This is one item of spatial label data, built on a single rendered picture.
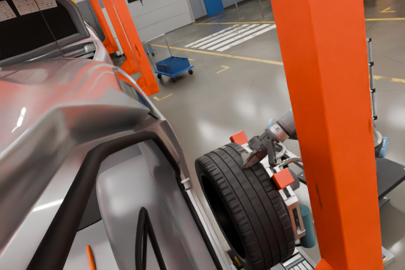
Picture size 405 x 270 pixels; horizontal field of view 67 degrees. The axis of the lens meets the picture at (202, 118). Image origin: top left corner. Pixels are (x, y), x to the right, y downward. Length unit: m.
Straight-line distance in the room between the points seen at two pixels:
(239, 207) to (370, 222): 0.51
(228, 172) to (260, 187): 0.16
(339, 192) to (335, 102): 0.30
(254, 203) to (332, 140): 0.59
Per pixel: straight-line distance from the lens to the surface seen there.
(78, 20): 4.45
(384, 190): 2.57
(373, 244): 1.32
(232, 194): 1.41
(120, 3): 4.85
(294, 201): 1.53
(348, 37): 0.88
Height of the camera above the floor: 2.00
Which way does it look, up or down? 24 degrees down
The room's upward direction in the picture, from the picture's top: 19 degrees counter-clockwise
